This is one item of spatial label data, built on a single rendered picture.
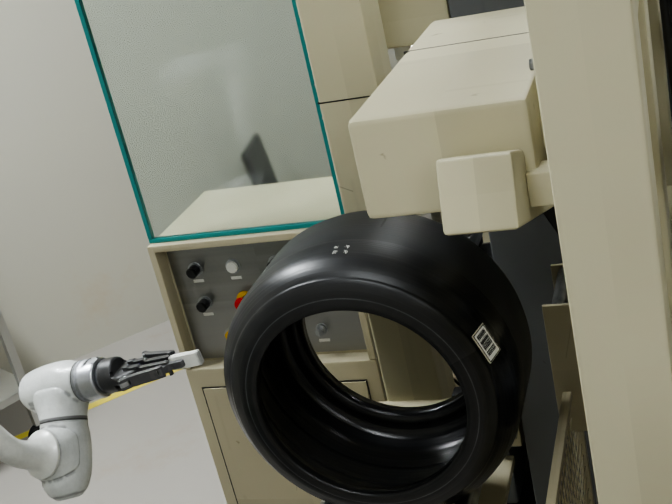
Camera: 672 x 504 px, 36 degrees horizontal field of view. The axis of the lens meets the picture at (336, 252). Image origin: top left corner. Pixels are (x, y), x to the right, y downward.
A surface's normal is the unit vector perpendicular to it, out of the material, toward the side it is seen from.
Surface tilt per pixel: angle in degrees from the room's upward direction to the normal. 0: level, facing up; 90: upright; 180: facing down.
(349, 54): 90
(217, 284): 90
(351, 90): 90
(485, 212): 72
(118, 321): 90
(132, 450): 0
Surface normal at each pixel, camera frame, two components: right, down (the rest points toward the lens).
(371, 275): -0.15, -0.38
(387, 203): -0.27, 0.42
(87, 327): 0.47, 0.24
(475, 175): -0.33, 0.12
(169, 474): -0.22, -0.90
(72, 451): 0.76, -0.22
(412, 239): 0.20, -0.86
